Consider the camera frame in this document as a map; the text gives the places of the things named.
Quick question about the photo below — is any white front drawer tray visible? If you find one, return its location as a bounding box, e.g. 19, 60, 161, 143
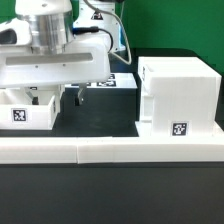
0, 89, 60, 130

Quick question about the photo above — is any white drawer cabinet box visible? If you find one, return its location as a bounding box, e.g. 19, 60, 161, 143
136, 56, 221, 137

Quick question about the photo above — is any white rear drawer tray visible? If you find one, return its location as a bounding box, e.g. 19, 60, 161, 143
26, 85, 65, 97

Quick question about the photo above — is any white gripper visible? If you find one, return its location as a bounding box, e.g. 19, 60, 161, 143
0, 43, 110, 106

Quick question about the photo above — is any white L-shaped boundary rail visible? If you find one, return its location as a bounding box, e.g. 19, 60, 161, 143
0, 127, 224, 164

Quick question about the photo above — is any black cable bundle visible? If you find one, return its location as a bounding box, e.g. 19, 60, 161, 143
71, 0, 133, 66

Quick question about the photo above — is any white fiducial marker sheet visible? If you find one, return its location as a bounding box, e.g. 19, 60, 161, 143
64, 72, 138, 90

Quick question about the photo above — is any white drawer tray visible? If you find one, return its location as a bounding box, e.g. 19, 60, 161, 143
0, 89, 60, 130
26, 85, 65, 97

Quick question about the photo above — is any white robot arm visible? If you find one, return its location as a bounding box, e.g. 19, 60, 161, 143
0, 0, 114, 88

